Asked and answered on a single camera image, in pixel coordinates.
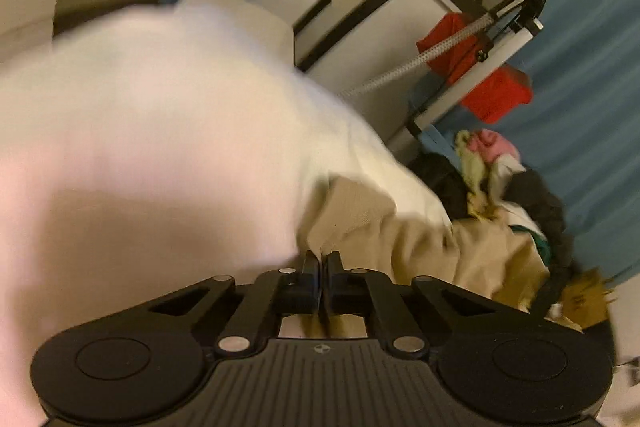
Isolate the red cloth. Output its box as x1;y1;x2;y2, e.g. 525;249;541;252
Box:
416;13;532;124

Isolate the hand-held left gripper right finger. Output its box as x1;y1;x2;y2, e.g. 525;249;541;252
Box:
322;251;503;360

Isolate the yellow cardboard box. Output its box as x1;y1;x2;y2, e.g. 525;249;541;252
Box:
559;267;622;333

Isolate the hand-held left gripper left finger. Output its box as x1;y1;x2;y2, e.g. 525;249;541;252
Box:
149;252;322;359

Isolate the garment steamer hose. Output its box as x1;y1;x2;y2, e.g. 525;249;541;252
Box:
340;14;493;98

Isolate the white garment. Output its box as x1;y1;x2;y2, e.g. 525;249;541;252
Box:
0;0;456;427

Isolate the pile of mixed clothes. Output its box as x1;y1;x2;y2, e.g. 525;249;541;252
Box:
410;152;573;278

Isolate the pale yellow garment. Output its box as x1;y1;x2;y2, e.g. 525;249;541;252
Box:
454;131;503;215

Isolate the blue curtain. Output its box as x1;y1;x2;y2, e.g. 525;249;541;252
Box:
517;0;640;288

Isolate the beige garment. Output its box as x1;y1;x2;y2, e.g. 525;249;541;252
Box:
305;177;551;338

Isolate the pink garment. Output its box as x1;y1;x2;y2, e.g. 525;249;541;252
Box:
469;130;519;164

